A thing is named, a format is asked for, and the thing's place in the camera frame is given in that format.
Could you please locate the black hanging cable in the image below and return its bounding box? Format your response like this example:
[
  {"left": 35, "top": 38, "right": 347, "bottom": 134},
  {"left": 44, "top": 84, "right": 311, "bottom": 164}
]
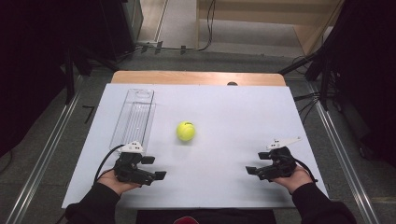
[{"left": 135, "top": 0, "right": 217, "bottom": 53}]

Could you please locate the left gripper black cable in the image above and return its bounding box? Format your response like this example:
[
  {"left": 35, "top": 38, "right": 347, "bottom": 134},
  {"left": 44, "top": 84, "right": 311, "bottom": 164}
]
[{"left": 93, "top": 144, "right": 126, "bottom": 185}]

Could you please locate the person's left hand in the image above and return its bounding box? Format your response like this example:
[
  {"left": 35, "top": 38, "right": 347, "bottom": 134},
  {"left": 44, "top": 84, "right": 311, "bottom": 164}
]
[{"left": 96, "top": 169, "right": 142, "bottom": 197}]

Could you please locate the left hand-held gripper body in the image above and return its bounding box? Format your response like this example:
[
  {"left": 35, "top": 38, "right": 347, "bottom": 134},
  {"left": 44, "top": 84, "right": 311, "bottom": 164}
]
[{"left": 112, "top": 141, "right": 156, "bottom": 187}]

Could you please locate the aluminium floor rail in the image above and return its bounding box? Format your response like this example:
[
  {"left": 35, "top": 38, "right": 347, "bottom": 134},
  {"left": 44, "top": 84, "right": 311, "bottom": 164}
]
[
  {"left": 306, "top": 83, "right": 381, "bottom": 224},
  {"left": 5, "top": 75, "right": 84, "bottom": 224}
]

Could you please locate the dark cabinet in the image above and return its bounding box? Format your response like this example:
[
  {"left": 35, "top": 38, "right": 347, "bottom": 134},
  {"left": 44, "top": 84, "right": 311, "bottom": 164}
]
[{"left": 101, "top": 0, "right": 145, "bottom": 62}]

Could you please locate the bundle of black floor cables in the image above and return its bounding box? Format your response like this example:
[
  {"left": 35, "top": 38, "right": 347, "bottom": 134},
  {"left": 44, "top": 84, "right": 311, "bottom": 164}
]
[{"left": 292, "top": 91, "right": 322, "bottom": 123}]

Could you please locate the yellow tennis ball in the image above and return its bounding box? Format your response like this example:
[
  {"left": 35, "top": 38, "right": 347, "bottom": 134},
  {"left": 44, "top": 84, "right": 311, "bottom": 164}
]
[{"left": 176, "top": 120, "right": 196, "bottom": 143}]

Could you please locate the clear plastic container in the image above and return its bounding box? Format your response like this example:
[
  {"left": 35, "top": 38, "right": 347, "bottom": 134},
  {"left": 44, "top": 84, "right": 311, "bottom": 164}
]
[{"left": 108, "top": 88, "right": 157, "bottom": 154}]

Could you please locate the black tripod stand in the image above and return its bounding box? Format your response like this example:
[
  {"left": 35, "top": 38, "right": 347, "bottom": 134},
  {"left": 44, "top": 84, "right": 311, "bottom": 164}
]
[{"left": 277, "top": 50, "right": 332, "bottom": 111}]

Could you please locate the person's right hand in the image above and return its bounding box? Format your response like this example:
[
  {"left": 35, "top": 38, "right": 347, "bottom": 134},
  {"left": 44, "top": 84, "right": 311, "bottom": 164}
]
[{"left": 272, "top": 164, "right": 314, "bottom": 196}]

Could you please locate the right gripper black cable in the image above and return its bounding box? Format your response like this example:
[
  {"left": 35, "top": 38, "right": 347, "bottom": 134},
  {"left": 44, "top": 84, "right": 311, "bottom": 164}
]
[{"left": 293, "top": 158, "right": 319, "bottom": 184}]

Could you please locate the black curtain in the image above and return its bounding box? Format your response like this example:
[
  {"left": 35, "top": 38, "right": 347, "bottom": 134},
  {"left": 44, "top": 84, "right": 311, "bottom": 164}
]
[
  {"left": 0, "top": 0, "right": 108, "bottom": 158},
  {"left": 323, "top": 0, "right": 396, "bottom": 167}
]

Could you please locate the wooden table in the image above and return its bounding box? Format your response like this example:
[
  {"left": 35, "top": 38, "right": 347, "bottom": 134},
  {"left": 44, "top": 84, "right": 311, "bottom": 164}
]
[{"left": 110, "top": 70, "right": 287, "bottom": 88}]

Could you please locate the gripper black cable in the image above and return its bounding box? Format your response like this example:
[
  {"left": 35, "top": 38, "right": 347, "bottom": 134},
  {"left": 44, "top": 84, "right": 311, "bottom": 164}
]
[
  {"left": 293, "top": 158, "right": 319, "bottom": 184},
  {"left": 93, "top": 144, "right": 126, "bottom": 185}
]

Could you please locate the light wooden frame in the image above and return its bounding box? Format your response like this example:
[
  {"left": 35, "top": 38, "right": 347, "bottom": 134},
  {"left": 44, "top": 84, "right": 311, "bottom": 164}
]
[{"left": 195, "top": 0, "right": 346, "bottom": 56}]

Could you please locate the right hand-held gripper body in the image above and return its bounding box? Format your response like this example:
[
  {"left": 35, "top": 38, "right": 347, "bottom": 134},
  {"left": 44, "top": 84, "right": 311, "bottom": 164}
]
[{"left": 256, "top": 135, "right": 303, "bottom": 182}]

